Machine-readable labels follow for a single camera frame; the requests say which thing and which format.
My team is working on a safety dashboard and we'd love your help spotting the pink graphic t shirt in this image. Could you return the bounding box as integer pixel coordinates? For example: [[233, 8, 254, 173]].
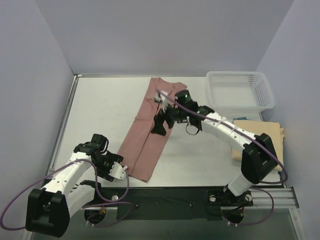
[[116, 77, 188, 183]]

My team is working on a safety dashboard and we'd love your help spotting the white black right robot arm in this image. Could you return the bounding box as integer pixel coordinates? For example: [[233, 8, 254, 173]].
[[151, 90, 280, 205]]

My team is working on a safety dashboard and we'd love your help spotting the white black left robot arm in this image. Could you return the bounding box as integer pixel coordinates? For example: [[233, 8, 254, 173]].
[[25, 134, 128, 238]]

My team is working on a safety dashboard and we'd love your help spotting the white perforated plastic basket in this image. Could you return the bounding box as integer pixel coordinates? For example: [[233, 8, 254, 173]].
[[206, 71, 275, 113]]

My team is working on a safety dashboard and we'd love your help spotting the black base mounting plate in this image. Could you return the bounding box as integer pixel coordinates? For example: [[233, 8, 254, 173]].
[[84, 186, 253, 224]]

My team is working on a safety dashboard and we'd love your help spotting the folded light blue cloth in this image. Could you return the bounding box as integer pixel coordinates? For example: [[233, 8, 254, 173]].
[[233, 116, 248, 121]]

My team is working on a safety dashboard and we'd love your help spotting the folded cream t shirt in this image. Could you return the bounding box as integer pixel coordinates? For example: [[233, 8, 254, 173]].
[[224, 122, 284, 183]]

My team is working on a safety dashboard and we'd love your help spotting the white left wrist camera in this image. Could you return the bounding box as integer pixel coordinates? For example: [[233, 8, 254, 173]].
[[108, 162, 128, 181]]

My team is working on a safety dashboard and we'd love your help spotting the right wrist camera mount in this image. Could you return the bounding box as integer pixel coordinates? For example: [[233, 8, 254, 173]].
[[153, 89, 172, 114]]

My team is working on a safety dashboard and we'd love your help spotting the aluminium table edge rail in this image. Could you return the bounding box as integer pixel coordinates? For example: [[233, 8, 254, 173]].
[[34, 74, 104, 174]]

